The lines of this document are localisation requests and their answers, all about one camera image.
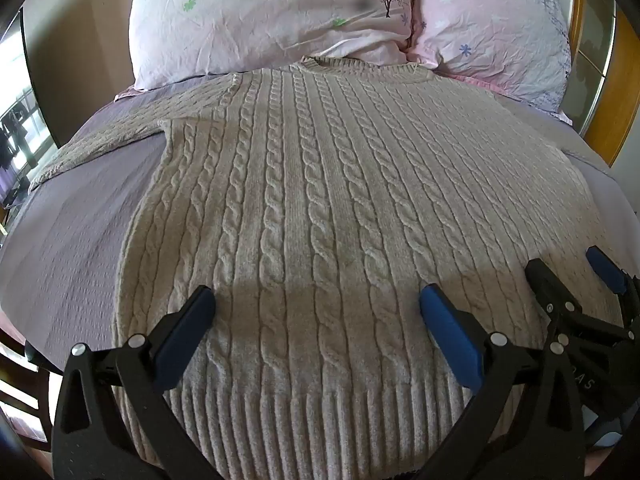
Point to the purple bed sheet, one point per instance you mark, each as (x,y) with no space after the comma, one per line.
(80,220)

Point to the wooden headboard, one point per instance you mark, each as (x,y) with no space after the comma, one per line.
(592,35)

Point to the dark wooden chair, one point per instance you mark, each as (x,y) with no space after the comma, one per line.
(22,395)

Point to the pink floral pillow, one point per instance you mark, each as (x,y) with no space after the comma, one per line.
(490,25)

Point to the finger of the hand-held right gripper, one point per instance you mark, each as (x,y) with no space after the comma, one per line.
(550,287)
(606,269)

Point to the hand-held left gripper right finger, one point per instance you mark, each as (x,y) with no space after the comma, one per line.
(450,341)

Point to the white floral pillow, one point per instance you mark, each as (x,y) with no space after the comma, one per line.
(260,15)

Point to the window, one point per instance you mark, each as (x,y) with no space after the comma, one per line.
(20,125)

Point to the dark hanging clothes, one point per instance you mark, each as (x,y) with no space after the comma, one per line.
(12,135)

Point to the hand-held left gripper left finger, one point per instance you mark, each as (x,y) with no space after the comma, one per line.
(183,341)

